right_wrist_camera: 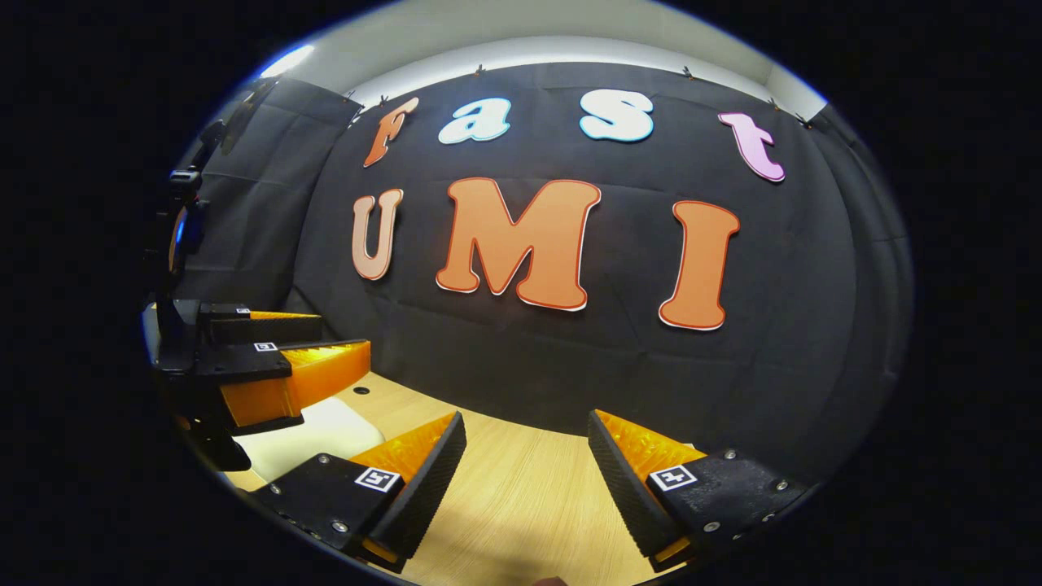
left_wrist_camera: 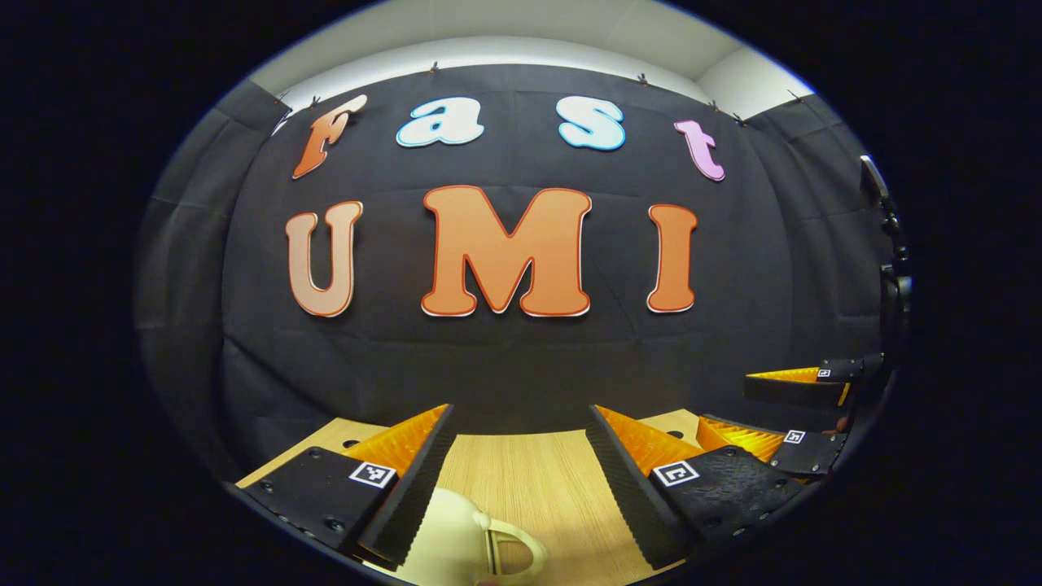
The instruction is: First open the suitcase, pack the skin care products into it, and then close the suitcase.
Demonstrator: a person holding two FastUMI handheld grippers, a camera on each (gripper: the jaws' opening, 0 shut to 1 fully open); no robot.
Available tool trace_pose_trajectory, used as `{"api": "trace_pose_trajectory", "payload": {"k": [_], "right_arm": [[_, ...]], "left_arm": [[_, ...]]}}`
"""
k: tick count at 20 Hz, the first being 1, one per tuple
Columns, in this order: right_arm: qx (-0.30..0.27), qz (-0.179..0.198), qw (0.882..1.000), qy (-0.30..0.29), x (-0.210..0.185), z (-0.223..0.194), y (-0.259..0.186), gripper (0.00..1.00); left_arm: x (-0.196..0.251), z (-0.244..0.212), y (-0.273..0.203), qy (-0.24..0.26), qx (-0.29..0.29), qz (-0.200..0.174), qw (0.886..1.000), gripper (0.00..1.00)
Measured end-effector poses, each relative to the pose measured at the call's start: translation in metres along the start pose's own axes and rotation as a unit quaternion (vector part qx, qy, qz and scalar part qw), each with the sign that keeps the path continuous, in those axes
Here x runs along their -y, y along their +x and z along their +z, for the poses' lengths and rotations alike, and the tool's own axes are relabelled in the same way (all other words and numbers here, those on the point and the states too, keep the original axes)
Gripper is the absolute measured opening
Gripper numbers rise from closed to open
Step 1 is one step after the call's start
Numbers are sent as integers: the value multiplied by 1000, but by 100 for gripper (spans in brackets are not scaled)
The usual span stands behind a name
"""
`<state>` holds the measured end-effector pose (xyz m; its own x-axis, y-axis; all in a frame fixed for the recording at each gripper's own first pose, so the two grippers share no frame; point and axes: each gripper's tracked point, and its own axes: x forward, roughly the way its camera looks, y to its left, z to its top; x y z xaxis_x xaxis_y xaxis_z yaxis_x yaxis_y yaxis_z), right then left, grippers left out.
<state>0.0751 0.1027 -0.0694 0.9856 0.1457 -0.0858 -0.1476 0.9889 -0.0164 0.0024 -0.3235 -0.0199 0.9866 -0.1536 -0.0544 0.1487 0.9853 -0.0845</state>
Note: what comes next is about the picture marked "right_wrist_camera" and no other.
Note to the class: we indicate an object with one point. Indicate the pale yellow suitcase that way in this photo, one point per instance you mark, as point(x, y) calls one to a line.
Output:
point(326, 435)

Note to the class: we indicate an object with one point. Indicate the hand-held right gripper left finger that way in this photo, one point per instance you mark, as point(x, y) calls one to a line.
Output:
point(423, 488)

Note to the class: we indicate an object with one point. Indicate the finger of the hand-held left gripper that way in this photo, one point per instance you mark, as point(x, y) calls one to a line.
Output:
point(260, 327)
point(269, 382)

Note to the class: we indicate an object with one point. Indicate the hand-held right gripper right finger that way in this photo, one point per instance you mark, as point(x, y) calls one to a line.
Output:
point(627, 488)

